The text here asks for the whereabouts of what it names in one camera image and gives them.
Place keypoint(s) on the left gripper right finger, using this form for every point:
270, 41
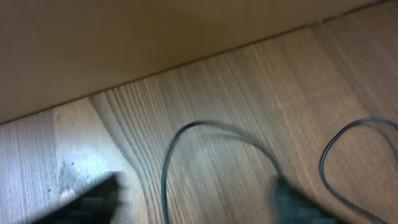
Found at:
291, 206

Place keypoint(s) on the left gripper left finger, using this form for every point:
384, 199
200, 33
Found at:
98, 204

